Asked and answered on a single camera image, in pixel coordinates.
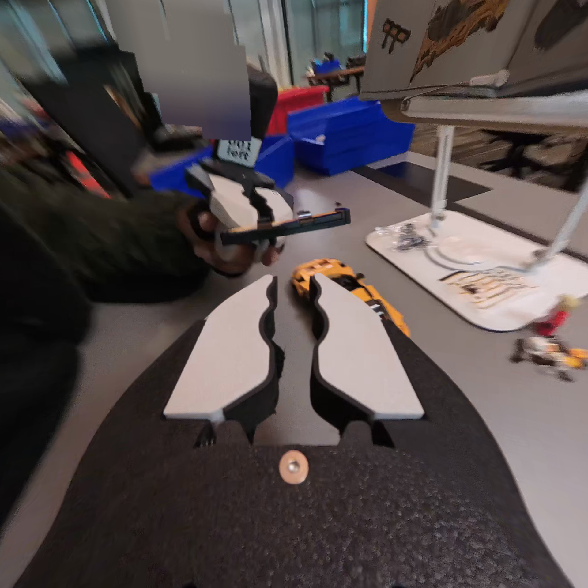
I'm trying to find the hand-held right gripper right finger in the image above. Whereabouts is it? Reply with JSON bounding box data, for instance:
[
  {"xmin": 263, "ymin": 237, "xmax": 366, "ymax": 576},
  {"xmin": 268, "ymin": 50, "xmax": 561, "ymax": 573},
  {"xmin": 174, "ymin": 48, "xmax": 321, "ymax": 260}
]
[{"xmin": 310, "ymin": 274, "xmax": 425, "ymax": 437}]

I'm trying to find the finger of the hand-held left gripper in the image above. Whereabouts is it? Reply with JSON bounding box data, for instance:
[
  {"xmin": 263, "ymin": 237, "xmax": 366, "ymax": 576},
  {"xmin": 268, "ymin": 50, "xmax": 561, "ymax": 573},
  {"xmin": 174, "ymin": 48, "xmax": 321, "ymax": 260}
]
[
  {"xmin": 266, "ymin": 188, "xmax": 295, "ymax": 222},
  {"xmin": 209, "ymin": 177, "xmax": 261, "ymax": 230}
]

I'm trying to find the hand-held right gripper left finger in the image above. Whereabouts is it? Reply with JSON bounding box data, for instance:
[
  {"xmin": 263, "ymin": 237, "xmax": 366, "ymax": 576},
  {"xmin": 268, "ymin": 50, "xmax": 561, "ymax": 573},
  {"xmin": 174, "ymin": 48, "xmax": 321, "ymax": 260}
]
[{"xmin": 163, "ymin": 275, "xmax": 285, "ymax": 444}]

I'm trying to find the yellow black lego spoiler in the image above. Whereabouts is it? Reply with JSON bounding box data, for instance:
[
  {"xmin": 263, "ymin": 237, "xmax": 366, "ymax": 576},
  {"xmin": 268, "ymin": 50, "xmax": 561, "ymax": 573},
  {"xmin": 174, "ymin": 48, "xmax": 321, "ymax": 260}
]
[{"xmin": 220, "ymin": 208, "xmax": 352, "ymax": 246}]

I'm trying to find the yellow lego car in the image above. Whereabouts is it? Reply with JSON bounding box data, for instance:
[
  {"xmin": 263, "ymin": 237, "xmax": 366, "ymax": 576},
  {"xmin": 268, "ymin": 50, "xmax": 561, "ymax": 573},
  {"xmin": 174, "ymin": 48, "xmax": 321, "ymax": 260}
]
[{"xmin": 291, "ymin": 258, "xmax": 411, "ymax": 338}]

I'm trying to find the person's left forearm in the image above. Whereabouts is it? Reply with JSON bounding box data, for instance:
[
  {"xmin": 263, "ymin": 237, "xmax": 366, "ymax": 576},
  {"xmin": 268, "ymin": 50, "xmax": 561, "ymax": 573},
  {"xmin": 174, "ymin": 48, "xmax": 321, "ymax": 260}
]
[{"xmin": 0, "ymin": 163, "xmax": 207, "ymax": 304}]

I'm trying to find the plastic bag of lego parts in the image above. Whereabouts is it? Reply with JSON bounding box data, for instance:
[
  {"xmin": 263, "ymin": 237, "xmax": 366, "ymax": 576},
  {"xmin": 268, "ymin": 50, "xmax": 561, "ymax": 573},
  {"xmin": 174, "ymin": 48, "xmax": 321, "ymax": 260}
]
[{"xmin": 376, "ymin": 220, "xmax": 435, "ymax": 254}]

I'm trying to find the lego sticker sheet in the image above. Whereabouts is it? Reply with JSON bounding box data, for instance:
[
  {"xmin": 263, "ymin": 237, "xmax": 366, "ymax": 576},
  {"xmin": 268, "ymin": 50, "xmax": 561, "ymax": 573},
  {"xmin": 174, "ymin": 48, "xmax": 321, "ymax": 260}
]
[{"xmin": 439, "ymin": 268, "xmax": 539, "ymax": 309}]

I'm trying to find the white lego helmet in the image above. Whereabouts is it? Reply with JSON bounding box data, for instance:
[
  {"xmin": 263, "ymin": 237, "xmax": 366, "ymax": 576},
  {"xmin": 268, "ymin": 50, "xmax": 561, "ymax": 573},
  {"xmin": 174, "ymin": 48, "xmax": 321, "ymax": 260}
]
[{"xmin": 524, "ymin": 337, "xmax": 553, "ymax": 364}]

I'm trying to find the red lego minifigure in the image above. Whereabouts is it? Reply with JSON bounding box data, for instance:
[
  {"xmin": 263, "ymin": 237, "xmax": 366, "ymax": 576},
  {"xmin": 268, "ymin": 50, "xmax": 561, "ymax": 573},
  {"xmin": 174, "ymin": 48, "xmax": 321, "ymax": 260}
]
[{"xmin": 533, "ymin": 295, "xmax": 580, "ymax": 338}]

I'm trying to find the lego instruction booklet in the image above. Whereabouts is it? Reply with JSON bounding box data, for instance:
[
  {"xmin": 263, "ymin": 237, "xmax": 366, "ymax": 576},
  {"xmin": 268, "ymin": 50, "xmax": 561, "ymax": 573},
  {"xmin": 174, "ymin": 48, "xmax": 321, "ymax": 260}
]
[{"xmin": 360, "ymin": 0, "xmax": 588, "ymax": 101}]

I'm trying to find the person's left hand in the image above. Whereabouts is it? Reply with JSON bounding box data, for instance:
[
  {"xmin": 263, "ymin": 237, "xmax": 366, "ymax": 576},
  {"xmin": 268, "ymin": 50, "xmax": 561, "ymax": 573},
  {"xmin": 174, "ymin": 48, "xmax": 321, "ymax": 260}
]
[{"xmin": 177, "ymin": 202, "xmax": 285, "ymax": 277}]

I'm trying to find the red storage bin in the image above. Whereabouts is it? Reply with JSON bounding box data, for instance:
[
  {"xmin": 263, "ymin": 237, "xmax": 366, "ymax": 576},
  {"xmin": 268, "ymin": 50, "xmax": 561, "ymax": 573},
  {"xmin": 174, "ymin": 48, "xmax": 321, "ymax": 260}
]
[{"xmin": 266, "ymin": 86, "xmax": 330, "ymax": 136}]

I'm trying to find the white book stand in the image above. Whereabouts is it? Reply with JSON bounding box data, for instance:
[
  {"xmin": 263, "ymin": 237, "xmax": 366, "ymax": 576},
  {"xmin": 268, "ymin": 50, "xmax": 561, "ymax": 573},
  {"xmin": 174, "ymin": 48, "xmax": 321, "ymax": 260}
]
[{"xmin": 365, "ymin": 69, "xmax": 588, "ymax": 332}]

